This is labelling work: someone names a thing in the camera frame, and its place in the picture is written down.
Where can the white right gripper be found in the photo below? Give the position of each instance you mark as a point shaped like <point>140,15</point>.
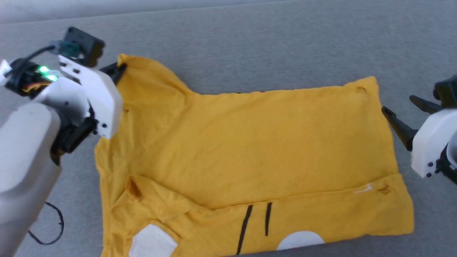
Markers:
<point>433,142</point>

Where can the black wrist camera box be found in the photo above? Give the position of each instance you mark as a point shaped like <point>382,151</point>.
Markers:
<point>84,44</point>
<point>446,91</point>

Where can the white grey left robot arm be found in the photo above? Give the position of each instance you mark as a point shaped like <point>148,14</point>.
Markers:
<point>25,167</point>

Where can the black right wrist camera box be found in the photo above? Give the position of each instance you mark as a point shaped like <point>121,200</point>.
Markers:
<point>446,91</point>

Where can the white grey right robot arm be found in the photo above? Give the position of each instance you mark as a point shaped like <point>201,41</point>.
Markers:
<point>450,157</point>

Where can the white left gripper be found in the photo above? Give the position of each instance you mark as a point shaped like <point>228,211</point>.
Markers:
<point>101,100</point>

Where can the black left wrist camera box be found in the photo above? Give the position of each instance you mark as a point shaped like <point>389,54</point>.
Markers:
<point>84,44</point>

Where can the yellow cartoon face t-shirt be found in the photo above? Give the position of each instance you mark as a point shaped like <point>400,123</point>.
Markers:
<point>267,142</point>

